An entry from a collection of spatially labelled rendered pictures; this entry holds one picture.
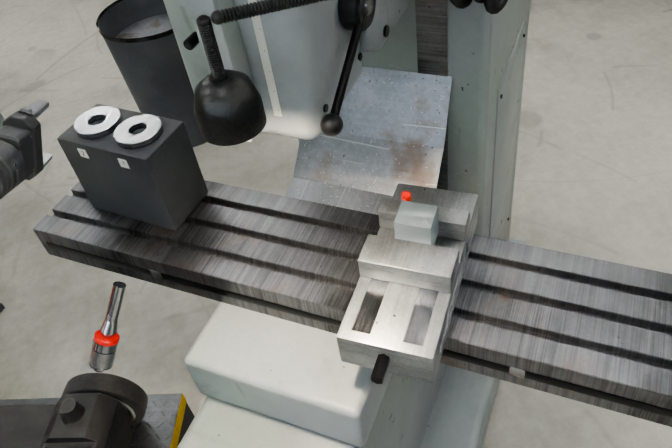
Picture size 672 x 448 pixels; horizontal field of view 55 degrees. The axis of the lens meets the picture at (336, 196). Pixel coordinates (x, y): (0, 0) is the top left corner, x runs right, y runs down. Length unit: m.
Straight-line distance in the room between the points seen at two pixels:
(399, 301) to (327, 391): 0.21
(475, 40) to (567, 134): 1.81
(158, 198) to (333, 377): 0.47
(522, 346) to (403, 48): 0.61
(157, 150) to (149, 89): 1.79
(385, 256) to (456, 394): 0.94
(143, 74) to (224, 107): 2.31
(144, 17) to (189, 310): 1.48
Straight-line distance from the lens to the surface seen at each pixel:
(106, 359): 1.34
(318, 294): 1.13
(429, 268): 1.00
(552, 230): 2.58
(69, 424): 1.60
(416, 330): 0.98
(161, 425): 1.76
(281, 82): 0.83
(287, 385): 1.13
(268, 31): 0.80
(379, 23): 0.98
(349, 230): 1.23
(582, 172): 2.84
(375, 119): 1.36
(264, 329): 1.20
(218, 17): 0.63
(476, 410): 1.88
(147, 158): 1.20
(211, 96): 0.66
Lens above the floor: 1.86
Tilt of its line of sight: 43 degrees down
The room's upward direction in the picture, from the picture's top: 10 degrees counter-clockwise
